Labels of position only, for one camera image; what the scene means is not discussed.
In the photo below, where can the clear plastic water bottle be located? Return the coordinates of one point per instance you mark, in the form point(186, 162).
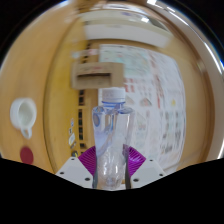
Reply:
point(111, 140)

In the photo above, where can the flat round red coaster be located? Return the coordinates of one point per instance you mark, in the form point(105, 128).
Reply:
point(26, 155)

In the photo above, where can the small dark round object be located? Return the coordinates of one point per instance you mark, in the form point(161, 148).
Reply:
point(75, 153)

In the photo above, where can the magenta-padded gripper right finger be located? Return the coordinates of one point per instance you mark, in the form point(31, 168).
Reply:
point(146, 170)

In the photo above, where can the white ceramic mug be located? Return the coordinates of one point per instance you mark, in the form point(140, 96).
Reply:
point(24, 115)

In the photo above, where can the large white wall poster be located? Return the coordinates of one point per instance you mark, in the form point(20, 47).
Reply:
point(156, 106)

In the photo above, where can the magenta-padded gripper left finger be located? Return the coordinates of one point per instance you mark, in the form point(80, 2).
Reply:
point(74, 170)

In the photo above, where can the brown cardboard box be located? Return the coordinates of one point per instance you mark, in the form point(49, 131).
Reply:
point(96, 71)

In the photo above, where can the small white flat object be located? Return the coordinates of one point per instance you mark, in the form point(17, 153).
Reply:
point(72, 139)

